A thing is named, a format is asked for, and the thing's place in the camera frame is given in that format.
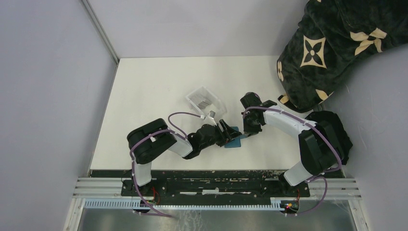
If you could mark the black cloth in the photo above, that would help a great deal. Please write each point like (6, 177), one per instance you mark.
(343, 138)

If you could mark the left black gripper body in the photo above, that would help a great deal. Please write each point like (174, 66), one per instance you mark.
(215, 139)

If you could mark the aluminium rail frame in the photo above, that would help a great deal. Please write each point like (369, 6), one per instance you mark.
(333, 189)

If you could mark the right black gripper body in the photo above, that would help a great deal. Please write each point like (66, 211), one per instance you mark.
(249, 126)

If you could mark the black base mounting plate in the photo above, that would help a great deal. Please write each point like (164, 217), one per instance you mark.
(217, 199)

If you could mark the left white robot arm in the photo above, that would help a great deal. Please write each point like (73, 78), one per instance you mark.
(148, 142)

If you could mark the clear plastic card box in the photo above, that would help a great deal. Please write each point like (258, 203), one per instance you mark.
(217, 105)

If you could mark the black floral patterned blanket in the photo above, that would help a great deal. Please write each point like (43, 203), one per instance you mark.
(331, 36)

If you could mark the blue leather card holder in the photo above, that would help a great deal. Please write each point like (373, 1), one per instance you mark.
(236, 142)

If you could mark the white slotted cable duct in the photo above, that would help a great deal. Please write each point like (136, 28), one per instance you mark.
(136, 204)

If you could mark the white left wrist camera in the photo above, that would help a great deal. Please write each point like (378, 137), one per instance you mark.
(210, 118)

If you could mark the aluminium corner post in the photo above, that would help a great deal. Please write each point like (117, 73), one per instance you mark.
(100, 30)

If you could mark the stack of credit cards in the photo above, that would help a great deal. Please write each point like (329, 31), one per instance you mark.
(200, 101)

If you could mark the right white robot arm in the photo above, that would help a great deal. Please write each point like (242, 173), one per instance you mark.
(319, 146)

